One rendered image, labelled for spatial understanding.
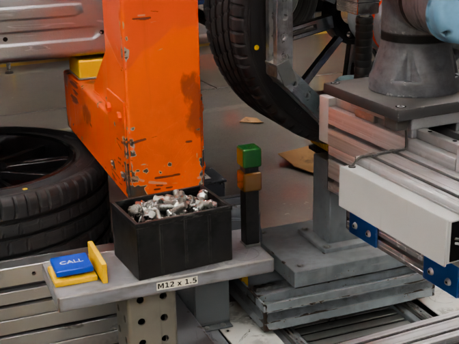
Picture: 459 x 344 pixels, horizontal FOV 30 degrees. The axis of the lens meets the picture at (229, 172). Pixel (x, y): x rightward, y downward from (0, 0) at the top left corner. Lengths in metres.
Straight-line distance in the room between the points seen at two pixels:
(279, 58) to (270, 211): 1.32
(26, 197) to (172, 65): 0.47
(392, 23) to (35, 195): 0.93
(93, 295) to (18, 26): 0.83
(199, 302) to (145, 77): 0.69
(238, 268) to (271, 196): 1.66
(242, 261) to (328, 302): 0.56
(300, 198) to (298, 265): 1.12
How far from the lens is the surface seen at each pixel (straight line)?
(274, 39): 1.92
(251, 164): 1.68
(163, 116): 1.76
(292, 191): 3.37
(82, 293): 1.60
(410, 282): 2.32
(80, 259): 1.67
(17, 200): 1.96
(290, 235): 2.39
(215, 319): 2.22
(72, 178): 2.05
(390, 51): 1.44
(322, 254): 2.27
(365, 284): 2.25
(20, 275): 1.89
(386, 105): 1.37
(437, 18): 1.27
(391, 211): 1.26
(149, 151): 1.77
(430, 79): 1.42
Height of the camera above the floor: 1.16
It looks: 19 degrees down
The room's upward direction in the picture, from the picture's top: 1 degrees counter-clockwise
